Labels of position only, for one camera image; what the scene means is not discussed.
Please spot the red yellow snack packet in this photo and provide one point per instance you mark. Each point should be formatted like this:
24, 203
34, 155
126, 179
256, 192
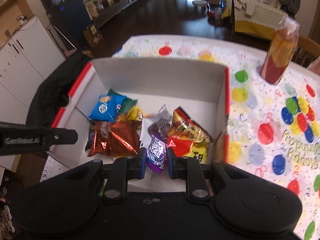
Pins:
187, 132

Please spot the orange drink bottle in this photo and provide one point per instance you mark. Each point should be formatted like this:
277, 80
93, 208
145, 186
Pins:
281, 52

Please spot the wooden chair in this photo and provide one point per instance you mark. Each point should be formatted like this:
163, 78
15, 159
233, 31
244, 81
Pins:
306, 52

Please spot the white cabinet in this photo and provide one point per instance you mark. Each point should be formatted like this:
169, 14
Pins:
22, 67

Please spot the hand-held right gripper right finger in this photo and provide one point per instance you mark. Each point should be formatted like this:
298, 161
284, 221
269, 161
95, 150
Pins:
171, 163

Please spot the red and white cardboard box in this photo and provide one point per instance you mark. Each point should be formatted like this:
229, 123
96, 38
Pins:
162, 80

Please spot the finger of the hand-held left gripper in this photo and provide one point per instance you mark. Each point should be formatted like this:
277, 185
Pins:
62, 137

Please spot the dark coat pile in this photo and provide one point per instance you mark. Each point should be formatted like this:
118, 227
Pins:
286, 0

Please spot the blue cookie packet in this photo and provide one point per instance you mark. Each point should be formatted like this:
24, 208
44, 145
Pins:
107, 107

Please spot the wooden shelf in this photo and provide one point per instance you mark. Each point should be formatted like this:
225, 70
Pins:
13, 7

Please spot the green snack packet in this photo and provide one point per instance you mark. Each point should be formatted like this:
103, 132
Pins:
130, 102

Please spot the beige cloth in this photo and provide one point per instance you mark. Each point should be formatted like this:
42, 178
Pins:
245, 6

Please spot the pink cloth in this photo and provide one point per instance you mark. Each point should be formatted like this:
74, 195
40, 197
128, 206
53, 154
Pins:
314, 67

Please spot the black jacket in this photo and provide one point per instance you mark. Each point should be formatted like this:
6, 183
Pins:
55, 87

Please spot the balloon print tablecloth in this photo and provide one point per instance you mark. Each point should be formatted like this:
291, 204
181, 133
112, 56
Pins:
262, 100

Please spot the yellow candy bag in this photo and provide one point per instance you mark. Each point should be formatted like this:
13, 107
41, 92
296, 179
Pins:
135, 113

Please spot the small round stool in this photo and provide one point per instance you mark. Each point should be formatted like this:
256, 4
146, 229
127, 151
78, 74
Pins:
199, 5

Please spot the brown paper bag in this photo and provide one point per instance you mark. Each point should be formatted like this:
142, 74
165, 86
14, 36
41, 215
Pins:
93, 36

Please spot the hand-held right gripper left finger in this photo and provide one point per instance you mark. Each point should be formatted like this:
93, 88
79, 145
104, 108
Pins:
142, 163

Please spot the cream sofa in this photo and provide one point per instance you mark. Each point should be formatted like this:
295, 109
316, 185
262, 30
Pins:
255, 20

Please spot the purple candy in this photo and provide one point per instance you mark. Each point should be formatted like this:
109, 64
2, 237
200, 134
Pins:
157, 152

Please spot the wooden television cabinet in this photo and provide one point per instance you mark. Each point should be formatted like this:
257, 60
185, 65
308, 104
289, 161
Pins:
120, 2

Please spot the brown foil snack packet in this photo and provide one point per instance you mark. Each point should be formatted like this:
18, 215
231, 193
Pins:
117, 140

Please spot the black snack packet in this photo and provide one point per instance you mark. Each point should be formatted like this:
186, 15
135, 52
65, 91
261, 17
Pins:
90, 140

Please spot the black cabinet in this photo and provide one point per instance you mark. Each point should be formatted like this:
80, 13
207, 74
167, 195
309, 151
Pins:
70, 17

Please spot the small clear candy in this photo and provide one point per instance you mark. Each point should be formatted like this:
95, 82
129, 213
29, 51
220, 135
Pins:
160, 126

